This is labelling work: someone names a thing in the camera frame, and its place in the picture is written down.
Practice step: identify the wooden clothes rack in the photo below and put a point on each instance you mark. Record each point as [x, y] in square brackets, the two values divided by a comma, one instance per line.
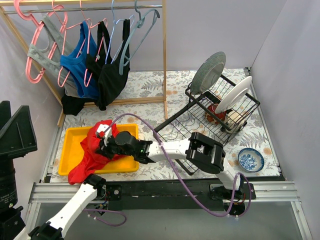
[34, 72]

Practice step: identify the yellow plastic tray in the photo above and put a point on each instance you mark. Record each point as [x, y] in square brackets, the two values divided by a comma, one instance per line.
[72, 154]

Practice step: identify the blue white porcelain bowl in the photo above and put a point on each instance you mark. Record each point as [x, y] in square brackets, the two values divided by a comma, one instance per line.
[251, 160]

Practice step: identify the grey tank top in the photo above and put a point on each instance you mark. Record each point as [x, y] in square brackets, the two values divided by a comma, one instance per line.
[41, 56]

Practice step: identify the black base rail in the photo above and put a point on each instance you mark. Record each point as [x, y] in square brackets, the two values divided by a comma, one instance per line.
[173, 195]

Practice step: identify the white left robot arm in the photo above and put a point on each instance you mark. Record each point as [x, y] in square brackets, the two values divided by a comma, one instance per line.
[13, 227]

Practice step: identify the thick pink hanger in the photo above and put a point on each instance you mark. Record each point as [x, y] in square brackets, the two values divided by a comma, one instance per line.
[39, 26]

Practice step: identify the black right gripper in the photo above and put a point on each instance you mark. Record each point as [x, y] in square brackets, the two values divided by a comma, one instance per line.
[104, 149]

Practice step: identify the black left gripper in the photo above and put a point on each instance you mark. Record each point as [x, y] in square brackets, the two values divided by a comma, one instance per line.
[15, 144]

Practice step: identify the black wire dish rack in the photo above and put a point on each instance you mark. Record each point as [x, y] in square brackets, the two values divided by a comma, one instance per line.
[198, 115]

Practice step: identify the red tank top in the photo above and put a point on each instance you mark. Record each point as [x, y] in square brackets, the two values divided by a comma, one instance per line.
[91, 161]

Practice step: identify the black tank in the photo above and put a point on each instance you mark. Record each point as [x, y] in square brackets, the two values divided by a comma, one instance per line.
[83, 64]
[110, 83]

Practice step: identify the red bowl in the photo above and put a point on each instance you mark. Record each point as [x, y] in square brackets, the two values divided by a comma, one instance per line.
[212, 108]

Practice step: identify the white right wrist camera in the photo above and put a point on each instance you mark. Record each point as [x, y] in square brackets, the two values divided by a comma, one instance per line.
[105, 131]

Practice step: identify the white plate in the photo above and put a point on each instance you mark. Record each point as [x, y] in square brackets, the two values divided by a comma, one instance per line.
[234, 95]

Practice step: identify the thin pink hanger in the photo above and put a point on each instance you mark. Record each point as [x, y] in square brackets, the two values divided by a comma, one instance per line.
[63, 30]
[87, 50]

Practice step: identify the blue tank top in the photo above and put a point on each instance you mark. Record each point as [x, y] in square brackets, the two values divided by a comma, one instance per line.
[80, 70]

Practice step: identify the cream bowl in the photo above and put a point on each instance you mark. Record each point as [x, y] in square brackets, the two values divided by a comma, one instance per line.
[234, 122]

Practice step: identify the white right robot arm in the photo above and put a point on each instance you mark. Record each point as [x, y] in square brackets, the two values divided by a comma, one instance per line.
[200, 150]

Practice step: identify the grey patterned plate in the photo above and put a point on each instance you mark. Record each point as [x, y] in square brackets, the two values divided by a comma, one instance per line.
[208, 73]

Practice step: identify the light blue hanger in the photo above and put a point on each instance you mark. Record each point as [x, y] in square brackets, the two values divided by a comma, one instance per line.
[115, 22]

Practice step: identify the floral table mat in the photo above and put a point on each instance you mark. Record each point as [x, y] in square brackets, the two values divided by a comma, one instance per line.
[149, 115]

